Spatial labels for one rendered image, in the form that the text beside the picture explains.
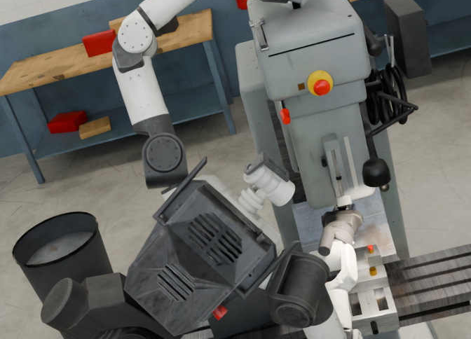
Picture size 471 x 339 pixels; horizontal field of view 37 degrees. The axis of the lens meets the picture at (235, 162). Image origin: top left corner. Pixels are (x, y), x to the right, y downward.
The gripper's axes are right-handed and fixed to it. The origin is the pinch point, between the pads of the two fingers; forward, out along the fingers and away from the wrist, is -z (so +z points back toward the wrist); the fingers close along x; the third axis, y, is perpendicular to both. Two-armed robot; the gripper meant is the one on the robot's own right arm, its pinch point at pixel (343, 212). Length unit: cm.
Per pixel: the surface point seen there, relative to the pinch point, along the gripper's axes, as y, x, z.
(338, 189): -16.0, -3.0, 12.5
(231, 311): 22.3, 37.7, 18.3
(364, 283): 21.5, -3.3, 7.7
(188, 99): 96, 200, -340
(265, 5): -66, 10, -6
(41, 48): 28, 321, -338
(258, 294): 19.6, 29.2, 13.8
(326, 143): -31.1, -2.7, 13.2
